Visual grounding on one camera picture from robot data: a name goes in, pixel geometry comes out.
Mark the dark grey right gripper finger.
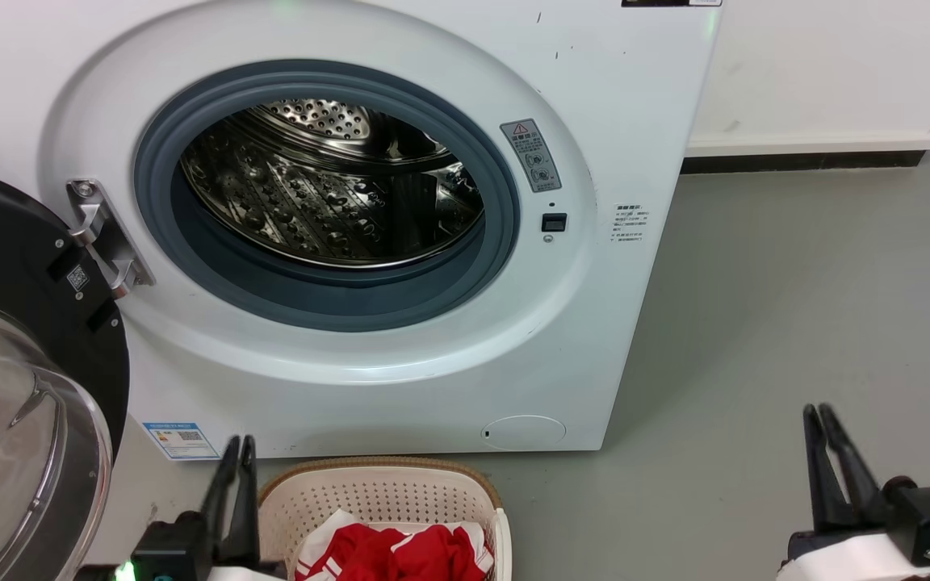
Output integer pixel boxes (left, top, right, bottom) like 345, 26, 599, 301
819, 403, 892, 528
802, 403, 849, 532

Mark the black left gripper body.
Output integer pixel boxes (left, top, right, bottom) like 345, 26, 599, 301
132, 512, 213, 581

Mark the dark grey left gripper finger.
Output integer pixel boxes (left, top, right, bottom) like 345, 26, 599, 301
226, 436, 262, 567
201, 436, 241, 567

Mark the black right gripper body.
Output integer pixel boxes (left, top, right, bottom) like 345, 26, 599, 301
788, 475, 930, 567

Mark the red garment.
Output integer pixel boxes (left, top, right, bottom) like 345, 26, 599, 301
293, 508, 495, 581

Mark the cream perforated laundry basket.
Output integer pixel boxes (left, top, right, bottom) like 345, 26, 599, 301
257, 456, 513, 581

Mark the stainless steel washing machine drum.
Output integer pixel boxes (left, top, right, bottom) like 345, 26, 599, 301
179, 98, 486, 270

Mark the black washer door with glass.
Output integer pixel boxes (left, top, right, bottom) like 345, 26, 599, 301
0, 165, 132, 581

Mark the blue energy label sticker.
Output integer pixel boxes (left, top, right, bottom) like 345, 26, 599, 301
141, 420, 222, 462

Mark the grey rubber door gasket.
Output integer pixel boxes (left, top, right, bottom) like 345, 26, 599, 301
132, 58, 522, 332

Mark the white front-load washing machine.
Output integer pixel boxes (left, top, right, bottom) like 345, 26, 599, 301
0, 0, 723, 461

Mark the silver metal door hinge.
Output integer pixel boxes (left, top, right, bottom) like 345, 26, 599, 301
66, 178, 156, 300

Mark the round white filter cover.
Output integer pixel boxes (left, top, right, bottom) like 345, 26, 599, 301
480, 415, 568, 451

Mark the small printed text sticker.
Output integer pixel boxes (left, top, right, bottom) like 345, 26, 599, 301
611, 203, 651, 246

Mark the white and black baseboard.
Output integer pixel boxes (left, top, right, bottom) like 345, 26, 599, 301
681, 128, 930, 175

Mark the grey warning sticker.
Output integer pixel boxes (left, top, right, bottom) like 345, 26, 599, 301
500, 119, 563, 194

